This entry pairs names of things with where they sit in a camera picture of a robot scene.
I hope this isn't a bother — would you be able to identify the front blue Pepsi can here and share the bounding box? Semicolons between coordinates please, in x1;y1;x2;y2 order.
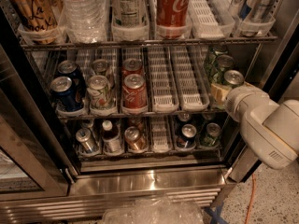
50;77;84;112

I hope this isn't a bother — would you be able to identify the blue silver slim can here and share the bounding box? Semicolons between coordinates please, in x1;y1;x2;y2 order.
228;0;254;20

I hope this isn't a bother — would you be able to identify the red coke can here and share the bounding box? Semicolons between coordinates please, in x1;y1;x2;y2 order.
122;74;147;109
121;58;144;78

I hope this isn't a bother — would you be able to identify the silver slim can top right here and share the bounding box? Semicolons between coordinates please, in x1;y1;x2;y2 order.
246;0;275;22

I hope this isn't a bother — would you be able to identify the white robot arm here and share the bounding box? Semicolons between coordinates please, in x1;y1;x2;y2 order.
210;83;299;169

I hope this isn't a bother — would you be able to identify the copper can bottom shelf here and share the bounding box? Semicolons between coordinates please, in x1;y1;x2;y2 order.
124;126;146;151

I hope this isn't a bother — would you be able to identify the green can bottom shelf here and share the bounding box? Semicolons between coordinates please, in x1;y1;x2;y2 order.
200;122;221;148

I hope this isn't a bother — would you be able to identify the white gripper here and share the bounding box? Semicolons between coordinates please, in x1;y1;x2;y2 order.
210;81;278;123

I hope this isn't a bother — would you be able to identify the orange cable on floor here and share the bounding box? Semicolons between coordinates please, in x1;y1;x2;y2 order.
244;173;257;224

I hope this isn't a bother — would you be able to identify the white empty shelf tray right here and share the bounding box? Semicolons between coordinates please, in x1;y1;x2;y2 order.
170;47;209;111

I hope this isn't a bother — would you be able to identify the silver white can top shelf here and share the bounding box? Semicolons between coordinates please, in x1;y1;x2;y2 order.
112;0;146;28

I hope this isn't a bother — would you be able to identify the small brown drink bottle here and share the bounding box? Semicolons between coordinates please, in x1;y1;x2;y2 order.
102;120;121;153

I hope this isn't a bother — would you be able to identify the clear plastic bag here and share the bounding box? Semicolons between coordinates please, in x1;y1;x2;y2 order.
103;198;204;224

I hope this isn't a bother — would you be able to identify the white empty tray shelf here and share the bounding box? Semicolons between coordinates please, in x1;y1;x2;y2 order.
150;117;172;153
189;0;235;40

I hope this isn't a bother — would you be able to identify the white green can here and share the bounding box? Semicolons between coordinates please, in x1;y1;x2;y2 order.
92;59;115;87
87;75;113;109

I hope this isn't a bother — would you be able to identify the white empty shelf tray left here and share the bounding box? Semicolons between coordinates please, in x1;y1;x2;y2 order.
148;48;178;113

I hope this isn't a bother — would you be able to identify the dark blue can bottom shelf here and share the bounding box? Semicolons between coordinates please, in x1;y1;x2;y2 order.
177;124;197;148

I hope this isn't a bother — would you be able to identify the green can shelf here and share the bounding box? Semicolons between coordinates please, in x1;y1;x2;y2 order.
208;54;234;84
200;122;221;148
204;45;228;76
222;70;244;88

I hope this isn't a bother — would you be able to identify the stainless steel fridge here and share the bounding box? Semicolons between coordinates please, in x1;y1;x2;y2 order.
0;0;299;224

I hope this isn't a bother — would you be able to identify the white empty tray top shelf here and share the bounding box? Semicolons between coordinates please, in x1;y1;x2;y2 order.
189;0;235;40

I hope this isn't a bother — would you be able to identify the front red Coke can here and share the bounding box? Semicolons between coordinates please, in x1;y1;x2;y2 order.
122;74;147;109

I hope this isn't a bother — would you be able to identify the white empty tray bottom shelf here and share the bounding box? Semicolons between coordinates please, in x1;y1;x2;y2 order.
150;117;172;153

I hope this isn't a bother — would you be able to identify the blue tape cross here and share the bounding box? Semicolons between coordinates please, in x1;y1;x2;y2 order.
204;203;228;224

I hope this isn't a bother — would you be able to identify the front white green can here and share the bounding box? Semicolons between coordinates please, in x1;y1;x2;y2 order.
87;75;113;109

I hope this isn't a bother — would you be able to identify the clear water bottle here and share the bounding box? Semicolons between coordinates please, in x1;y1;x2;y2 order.
63;0;106;44

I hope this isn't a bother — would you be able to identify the gold LaCroix can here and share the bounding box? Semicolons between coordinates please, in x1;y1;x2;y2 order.
9;0;57;44

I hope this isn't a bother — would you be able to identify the red Coca-Cola can top shelf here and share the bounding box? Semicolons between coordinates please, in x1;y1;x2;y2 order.
156;0;189;39

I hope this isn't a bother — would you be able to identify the rear red Coke can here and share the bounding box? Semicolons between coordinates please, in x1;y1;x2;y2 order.
121;58;144;78

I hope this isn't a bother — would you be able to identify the rear blue Pepsi can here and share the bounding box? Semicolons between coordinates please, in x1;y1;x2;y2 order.
56;60;87;93

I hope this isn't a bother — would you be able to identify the silver can bottom shelf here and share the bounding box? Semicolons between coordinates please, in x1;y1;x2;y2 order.
76;128;98;153

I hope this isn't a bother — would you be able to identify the blue pepsi can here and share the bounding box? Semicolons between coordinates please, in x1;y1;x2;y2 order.
50;77;84;112
56;60;87;93

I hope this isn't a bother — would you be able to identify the rear white green can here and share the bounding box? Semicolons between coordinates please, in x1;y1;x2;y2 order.
92;59;115;87

